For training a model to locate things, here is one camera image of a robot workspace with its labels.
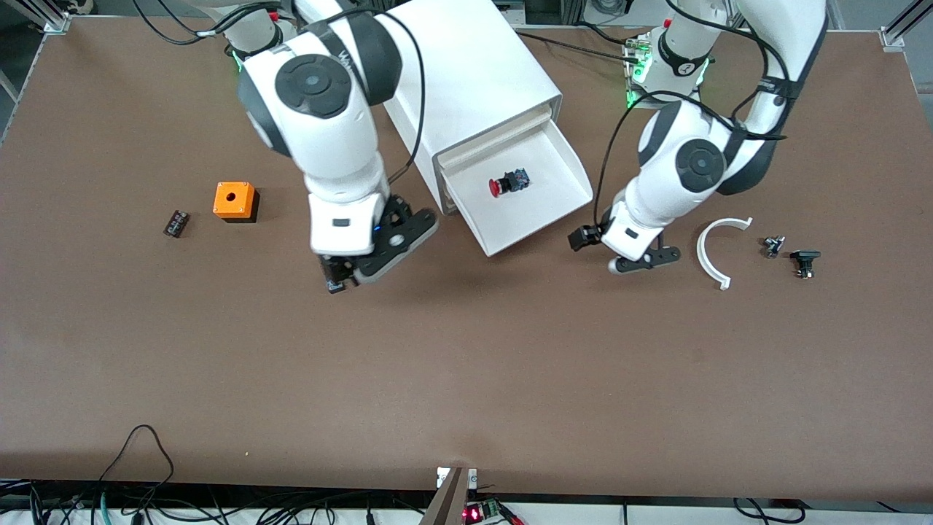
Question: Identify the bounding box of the red push button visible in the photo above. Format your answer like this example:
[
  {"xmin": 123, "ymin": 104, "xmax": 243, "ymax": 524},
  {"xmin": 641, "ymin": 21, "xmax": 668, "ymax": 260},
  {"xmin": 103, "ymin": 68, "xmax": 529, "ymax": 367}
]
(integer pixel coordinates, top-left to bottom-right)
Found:
[{"xmin": 488, "ymin": 168, "xmax": 531, "ymax": 199}]

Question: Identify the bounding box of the tangled black cable bundle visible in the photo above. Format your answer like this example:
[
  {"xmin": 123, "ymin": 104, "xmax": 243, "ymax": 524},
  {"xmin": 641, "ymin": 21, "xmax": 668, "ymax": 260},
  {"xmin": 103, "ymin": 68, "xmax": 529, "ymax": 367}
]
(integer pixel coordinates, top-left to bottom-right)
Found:
[{"xmin": 0, "ymin": 478, "xmax": 438, "ymax": 525}]

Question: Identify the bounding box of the grey camera mount pole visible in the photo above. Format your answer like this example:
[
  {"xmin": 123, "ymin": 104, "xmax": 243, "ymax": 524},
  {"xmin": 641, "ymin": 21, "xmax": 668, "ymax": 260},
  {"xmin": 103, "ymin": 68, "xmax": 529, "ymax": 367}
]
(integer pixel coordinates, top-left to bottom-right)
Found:
[{"xmin": 419, "ymin": 467, "xmax": 471, "ymax": 525}]

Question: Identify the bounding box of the orange button enclosure box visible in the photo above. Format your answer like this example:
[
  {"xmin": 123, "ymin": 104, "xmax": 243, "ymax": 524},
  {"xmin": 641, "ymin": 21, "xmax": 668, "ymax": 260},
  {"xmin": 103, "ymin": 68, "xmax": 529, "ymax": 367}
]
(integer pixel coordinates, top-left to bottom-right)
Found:
[{"xmin": 213, "ymin": 182, "xmax": 260, "ymax": 224}]

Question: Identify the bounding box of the aluminium frame profile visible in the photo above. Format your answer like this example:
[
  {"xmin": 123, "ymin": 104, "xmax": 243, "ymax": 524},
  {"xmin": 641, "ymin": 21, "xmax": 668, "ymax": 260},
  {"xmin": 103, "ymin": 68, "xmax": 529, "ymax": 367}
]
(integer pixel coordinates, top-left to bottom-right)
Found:
[
  {"xmin": 880, "ymin": 0, "xmax": 933, "ymax": 50},
  {"xmin": 29, "ymin": 0, "xmax": 71, "ymax": 34}
]

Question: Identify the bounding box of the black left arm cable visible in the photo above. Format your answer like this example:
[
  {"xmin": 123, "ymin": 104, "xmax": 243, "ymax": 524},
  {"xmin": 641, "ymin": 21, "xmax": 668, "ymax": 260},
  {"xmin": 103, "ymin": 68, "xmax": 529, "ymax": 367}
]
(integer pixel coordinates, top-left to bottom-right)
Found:
[{"xmin": 594, "ymin": 0, "xmax": 795, "ymax": 234}]

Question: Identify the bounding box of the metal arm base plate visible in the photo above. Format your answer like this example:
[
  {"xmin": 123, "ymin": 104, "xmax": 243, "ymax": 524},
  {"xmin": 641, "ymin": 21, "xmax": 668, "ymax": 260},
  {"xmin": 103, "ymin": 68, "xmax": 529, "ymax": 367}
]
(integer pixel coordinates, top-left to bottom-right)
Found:
[{"xmin": 625, "ymin": 35, "xmax": 657, "ymax": 110}]

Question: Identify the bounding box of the black looped cable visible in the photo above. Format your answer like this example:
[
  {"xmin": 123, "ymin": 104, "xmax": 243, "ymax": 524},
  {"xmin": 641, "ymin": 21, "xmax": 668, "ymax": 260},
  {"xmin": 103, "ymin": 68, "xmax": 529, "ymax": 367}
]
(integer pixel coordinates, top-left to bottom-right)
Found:
[{"xmin": 98, "ymin": 425, "xmax": 176, "ymax": 486}]

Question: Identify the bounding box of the black cable on table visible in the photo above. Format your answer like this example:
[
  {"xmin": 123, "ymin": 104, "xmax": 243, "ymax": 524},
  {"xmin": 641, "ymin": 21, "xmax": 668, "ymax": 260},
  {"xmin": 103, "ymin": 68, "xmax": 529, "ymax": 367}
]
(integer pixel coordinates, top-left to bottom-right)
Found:
[{"xmin": 514, "ymin": 22, "xmax": 646, "ymax": 65}]

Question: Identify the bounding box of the white plastic drawer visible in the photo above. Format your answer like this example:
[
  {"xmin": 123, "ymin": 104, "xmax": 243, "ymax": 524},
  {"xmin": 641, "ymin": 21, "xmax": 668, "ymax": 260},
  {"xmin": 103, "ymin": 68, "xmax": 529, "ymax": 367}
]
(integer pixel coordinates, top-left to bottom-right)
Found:
[
  {"xmin": 441, "ymin": 117, "xmax": 595, "ymax": 257},
  {"xmin": 438, "ymin": 104, "xmax": 553, "ymax": 174}
]

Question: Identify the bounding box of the circuit board with red light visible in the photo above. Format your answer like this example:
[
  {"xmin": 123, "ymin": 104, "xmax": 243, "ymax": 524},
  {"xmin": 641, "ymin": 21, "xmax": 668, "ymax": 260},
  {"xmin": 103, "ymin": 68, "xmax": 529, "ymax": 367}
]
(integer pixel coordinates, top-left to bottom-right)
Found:
[{"xmin": 463, "ymin": 499, "xmax": 522, "ymax": 525}]

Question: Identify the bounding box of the white curved plastic piece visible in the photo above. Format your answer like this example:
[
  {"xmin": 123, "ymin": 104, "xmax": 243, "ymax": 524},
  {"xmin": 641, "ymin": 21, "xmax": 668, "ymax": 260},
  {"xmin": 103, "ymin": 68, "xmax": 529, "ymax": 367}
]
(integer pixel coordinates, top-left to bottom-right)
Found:
[{"xmin": 696, "ymin": 217, "xmax": 754, "ymax": 291}]

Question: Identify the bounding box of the white drawer cabinet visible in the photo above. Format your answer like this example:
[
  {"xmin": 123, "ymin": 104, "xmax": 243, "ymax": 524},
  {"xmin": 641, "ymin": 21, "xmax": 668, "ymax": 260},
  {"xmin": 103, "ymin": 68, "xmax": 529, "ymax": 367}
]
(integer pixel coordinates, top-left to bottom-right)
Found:
[{"xmin": 368, "ymin": 0, "xmax": 563, "ymax": 216}]

